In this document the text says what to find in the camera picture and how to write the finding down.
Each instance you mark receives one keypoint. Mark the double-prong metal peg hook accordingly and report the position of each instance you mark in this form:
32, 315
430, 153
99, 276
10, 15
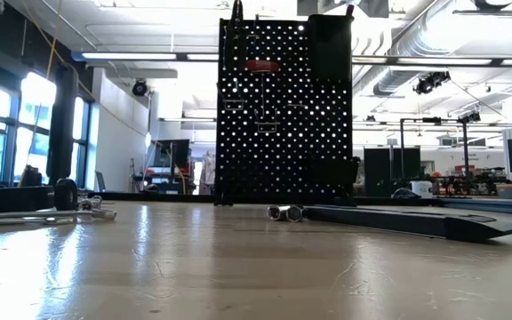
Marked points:
267, 126
234, 104

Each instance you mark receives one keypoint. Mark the black ceiling camera mount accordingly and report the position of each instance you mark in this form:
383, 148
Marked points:
431, 82

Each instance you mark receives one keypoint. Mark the small black pegboard bin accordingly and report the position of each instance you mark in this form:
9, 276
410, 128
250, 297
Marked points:
333, 178

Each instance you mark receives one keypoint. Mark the cluttered distant workbench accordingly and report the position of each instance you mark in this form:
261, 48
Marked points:
162, 180
469, 184

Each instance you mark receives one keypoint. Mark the black pipe stand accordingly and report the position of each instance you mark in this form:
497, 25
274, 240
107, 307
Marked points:
466, 155

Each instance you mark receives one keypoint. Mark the black perforated pegboard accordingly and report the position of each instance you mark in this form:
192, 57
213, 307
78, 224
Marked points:
282, 178

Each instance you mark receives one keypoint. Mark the chrome socket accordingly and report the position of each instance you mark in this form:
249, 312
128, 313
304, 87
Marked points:
296, 214
278, 213

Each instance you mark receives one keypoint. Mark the black grey spirit level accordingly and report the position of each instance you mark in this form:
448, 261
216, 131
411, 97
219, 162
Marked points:
416, 222

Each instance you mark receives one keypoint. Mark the small curved metal peg hook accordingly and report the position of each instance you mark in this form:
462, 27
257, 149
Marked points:
297, 105

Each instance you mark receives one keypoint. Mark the black cabinet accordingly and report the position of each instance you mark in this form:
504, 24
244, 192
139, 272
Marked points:
378, 171

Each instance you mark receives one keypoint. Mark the dark chair backrest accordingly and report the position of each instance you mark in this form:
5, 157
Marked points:
30, 177

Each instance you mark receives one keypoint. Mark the small chrome fitting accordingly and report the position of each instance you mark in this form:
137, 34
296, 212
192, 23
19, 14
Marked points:
96, 202

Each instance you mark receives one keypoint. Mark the small silver combination wrench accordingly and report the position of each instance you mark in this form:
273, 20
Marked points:
16, 221

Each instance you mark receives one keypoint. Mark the long ceiling light strip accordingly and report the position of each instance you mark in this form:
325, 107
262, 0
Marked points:
127, 56

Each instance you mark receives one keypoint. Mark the white bucket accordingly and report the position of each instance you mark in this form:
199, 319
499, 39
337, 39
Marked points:
421, 189

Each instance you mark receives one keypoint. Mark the black vertical pillar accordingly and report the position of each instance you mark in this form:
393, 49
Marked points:
62, 133

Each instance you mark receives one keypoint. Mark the black ceiling spotlight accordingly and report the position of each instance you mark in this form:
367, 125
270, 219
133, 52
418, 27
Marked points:
140, 87

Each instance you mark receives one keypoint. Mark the tall black pegboard bin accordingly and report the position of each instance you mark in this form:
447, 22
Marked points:
330, 44

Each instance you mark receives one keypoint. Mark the large silver combination wrench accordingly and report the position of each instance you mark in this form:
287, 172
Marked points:
38, 214

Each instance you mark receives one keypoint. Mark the silver ventilation duct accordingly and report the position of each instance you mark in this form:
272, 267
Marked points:
416, 40

